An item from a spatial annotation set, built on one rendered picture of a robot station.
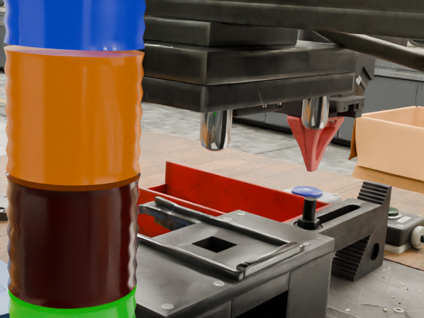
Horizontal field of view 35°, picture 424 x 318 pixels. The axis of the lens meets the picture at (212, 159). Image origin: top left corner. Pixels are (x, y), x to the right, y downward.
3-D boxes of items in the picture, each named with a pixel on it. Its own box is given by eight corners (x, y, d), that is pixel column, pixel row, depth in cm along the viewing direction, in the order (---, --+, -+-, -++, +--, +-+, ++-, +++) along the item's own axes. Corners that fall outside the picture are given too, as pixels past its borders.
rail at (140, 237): (112, 252, 55) (113, 223, 54) (241, 305, 47) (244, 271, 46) (106, 253, 54) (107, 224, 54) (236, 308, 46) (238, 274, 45)
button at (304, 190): (301, 196, 90) (302, 182, 90) (327, 203, 88) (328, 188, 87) (284, 202, 87) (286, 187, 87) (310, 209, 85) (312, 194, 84)
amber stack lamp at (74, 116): (83, 146, 22) (84, 43, 21) (168, 170, 20) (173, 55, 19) (-22, 164, 19) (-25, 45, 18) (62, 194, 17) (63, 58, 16)
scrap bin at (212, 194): (166, 203, 90) (168, 159, 89) (329, 255, 75) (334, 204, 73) (96, 223, 81) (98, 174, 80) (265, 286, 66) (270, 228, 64)
